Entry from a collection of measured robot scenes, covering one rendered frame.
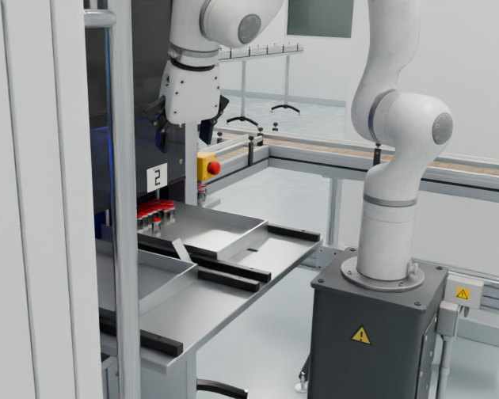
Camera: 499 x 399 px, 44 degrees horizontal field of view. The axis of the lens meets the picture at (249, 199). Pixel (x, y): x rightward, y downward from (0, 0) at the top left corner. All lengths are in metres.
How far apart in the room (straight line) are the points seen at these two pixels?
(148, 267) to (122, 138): 0.82
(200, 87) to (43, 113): 0.57
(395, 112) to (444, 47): 1.52
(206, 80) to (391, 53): 0.41
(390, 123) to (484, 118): 1.52
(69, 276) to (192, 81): 0.55
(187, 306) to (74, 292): 0.67
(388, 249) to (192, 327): 0.48
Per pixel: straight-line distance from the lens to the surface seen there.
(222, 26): 0.94
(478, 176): 2.20
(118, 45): 0.58
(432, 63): 2.80
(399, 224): 1.36
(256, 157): 2.31
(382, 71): 1.31
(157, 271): 1.38
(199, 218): 1.70
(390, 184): 1.33
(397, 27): 1.27
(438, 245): 2.96
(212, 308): 1.22
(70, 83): 0.53
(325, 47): 9.95
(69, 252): 0.56
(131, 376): 0.70
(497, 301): 2.36
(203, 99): 1.06
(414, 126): 1.26
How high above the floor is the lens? 1.44
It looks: 17 degrees down
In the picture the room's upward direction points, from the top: 2 degrees clockwise
